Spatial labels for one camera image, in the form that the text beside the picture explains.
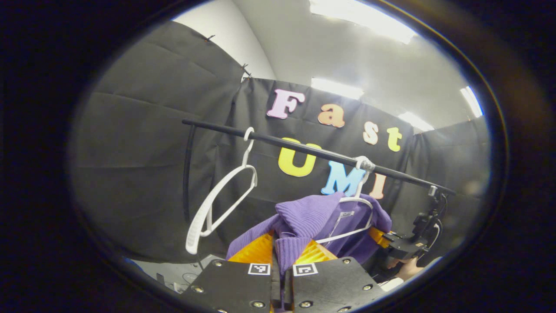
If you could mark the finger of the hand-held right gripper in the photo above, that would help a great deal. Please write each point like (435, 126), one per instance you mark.
(377, 237)

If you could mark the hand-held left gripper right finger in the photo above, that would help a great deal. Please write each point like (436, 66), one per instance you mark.
(334, 287)

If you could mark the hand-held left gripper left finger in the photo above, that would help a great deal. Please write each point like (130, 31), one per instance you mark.
(234, 289)

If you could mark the purple knit cardigan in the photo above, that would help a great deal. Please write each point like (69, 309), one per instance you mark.
(304, 213)

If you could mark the white plastic hanger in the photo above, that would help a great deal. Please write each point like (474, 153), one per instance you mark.
(193, 234)
(343, 236)

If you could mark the black clothes rack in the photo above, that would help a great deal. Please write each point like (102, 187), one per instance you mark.
(412, 178)

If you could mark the black backdrop cloth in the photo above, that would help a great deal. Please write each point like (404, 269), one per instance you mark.
(139, 152)

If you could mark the large ceiling light panel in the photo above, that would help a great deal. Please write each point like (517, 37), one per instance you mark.
(365, 17)

